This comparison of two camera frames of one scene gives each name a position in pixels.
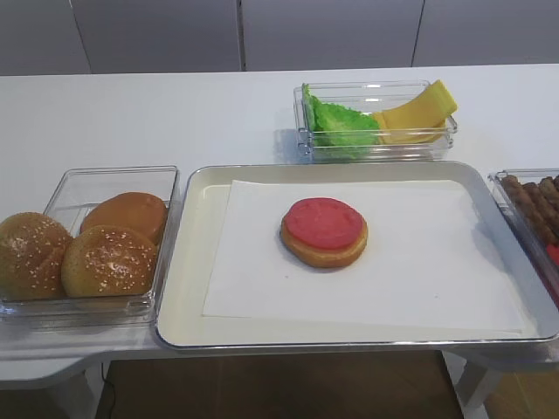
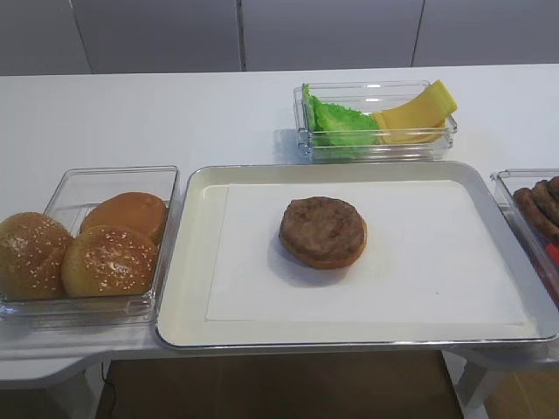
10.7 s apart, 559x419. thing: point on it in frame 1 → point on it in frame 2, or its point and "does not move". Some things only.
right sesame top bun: x=107 y=260 does not move
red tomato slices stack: x=553 y=251 does not move
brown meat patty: x=521 y=201 → x=322 y=227
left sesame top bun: x=32 y=245 does not move
